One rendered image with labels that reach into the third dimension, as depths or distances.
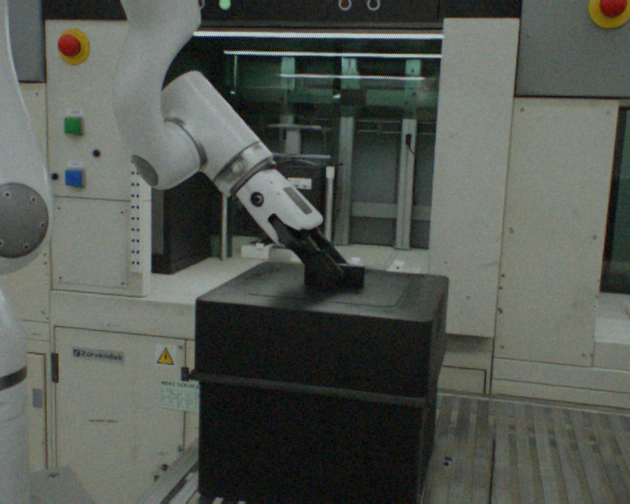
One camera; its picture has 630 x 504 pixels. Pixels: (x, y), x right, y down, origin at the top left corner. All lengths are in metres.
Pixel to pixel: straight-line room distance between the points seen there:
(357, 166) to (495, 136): 1.03
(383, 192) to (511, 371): 1.00
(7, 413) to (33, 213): 0.22
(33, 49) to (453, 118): 0.81
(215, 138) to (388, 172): 1.34
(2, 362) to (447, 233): 0.78
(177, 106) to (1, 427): 0.44
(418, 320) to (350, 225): 1.44
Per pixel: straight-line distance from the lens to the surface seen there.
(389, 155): 2.30
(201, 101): 1.03
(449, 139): 1.33
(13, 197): 0.77
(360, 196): 2.32
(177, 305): 1.54
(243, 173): 1.00
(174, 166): 0.98
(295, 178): 1.96
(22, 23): 1.64
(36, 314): 1.69
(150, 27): 0.97
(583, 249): 1.40
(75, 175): 1.58
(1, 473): 0.89
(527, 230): 1.39
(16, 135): 0.80
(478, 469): 1.13
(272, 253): 2.00
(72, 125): 1.58
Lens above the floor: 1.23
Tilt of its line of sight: 10 degrees down
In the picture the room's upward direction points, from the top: 2 degrees clockwise
